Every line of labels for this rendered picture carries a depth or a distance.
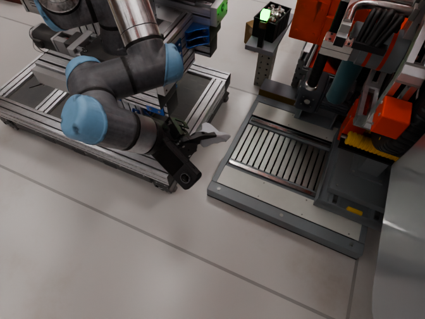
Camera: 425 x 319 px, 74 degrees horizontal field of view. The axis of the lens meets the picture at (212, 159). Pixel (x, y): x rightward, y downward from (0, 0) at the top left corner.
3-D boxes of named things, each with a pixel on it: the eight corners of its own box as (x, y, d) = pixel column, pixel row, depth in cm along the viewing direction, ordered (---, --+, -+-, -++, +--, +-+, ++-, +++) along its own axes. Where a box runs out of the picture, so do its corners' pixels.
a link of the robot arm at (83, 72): (124, 75, 62) (139, 108, 57) (72, 90, 59) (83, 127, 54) (114, 42, 55) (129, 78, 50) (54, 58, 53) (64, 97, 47)
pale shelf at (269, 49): (272, 57, 163) (272, 52, 160) (244, 49, 167) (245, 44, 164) (293, 18, 184) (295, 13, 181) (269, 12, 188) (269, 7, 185)
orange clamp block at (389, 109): (400, 119, 86) (396, 140, 81) (372, 110, 88) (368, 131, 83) (413, 102, 80) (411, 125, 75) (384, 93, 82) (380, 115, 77)
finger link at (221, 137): (222, 114, 69) (188, 123, 65) (235, 130, 66) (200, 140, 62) (220, 123, 71) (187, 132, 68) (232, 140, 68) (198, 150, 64)
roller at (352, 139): (410, 169, 115) (419, 161, 110) (337, 143, 122) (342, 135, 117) (412, 158, 118) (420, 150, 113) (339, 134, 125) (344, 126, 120)
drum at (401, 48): (397, 85, 99) (422, 50, 87) (336, 68, 104) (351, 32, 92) (401, 61, 106) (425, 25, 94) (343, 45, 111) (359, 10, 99)
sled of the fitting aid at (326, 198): (383, 234, 141) (394, 227, 133) (312, 205, 149) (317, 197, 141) (394, 158, 166) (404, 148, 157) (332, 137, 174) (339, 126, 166)
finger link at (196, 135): (215, 126, 64) (179, 136, 60) (218, 131, 63) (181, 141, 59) (212, 141, 67) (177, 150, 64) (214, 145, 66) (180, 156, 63)
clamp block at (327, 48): (347, 61, 87) (354, 46, 83) (317, 54, 89) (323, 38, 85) (350, 52, 89) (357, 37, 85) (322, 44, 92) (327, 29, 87)
